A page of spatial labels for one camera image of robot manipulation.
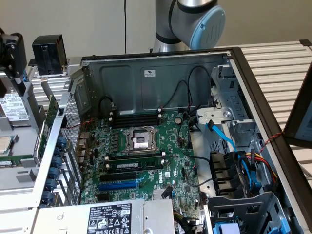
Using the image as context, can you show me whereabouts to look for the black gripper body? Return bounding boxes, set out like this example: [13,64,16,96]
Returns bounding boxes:
[0,28,28,80]

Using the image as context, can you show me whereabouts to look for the green graphics card black cooler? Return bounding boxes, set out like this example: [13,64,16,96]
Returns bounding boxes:
[36,93,60,160]

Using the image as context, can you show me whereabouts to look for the silver hard disk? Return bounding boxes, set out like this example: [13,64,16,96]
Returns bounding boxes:
[0,92,32,127]

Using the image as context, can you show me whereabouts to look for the black CPU cooler block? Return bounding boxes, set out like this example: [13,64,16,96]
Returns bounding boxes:
[28,34,68,77]

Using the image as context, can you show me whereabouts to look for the silver CPU chip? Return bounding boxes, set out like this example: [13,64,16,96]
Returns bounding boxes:
[0,135,13,156]

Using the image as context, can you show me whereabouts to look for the loose green RAM stick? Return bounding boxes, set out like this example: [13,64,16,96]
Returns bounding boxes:
[0,155,34,169]

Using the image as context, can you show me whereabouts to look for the grey parts rack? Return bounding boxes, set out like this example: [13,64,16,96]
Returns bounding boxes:
[0,57,74,211]

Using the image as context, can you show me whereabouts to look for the empty black RAM slot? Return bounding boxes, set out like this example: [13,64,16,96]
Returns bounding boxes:
[109,109,163,118]
[109,113,163,122]
[104,151,167,162]
[111,120,161,130]
[110,117,162,126]

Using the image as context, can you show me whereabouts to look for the metal CPU socket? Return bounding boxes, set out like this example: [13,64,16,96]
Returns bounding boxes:
[121,125,161,156]

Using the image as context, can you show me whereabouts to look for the long black expansion slot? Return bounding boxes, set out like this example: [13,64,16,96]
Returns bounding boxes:
[99,171,137,183]

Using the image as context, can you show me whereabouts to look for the open grey PC case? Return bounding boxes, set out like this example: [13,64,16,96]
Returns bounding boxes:
[31,46,312,234]

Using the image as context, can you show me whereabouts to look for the blue expansion slot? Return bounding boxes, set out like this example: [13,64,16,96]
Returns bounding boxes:
[98,179,140,193]

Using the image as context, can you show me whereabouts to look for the installed green RAM stick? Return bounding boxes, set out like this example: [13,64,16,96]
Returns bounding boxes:
[106,158,166,173]

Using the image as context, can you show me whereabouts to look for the green Dell motherboard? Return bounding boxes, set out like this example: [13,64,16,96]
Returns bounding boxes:
[78,110,203,221]

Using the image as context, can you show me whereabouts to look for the small silver heatsink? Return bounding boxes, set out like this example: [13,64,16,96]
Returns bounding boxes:
[152,188,172,201]

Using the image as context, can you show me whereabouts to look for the black SATA plug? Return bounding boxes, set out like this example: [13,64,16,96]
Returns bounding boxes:
[160,185,175,199]

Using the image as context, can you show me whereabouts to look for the silver power supply unit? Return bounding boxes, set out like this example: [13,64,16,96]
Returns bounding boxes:
[31,198,176,234]

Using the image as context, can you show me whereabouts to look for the silver disk bay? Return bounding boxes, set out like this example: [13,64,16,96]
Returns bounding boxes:
[195,64,259,152]

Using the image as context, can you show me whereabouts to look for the black fan shroud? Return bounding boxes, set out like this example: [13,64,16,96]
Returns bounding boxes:
[209,150,245,197]

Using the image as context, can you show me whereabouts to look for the grey drive cage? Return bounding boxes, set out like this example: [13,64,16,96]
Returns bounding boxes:
[203,191,301,234]

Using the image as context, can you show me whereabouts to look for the blue drive tray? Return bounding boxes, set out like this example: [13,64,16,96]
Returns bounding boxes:
[213,222,241,234]

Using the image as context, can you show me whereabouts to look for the dark framed monitor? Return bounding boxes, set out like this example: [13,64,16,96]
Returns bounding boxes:
[283,60,312,148]

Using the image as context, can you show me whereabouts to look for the red black twisted wire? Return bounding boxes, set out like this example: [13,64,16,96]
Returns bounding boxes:
[65,117,95,131]
[258,131,285,154]

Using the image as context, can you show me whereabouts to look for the short black curved wire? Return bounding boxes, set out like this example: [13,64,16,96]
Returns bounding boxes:
[98,96,116,120]

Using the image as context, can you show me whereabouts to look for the thin black hanging cable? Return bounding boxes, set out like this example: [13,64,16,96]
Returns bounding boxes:
[123,0,128,54]

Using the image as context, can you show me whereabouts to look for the black looped case wire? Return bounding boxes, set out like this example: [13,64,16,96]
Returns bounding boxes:
[161,79,190,110]
[187,65,213,109]

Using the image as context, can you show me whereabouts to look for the black wire across motherboard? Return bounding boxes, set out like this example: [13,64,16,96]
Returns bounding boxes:
[177,113,213,163]

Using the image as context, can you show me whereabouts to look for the blue SATA wire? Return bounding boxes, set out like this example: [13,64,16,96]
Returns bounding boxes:
[206,119,247,161]
[237,156,263,196]

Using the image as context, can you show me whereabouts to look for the yellow red black power wires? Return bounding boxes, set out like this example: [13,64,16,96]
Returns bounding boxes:
[245,150,280,191]

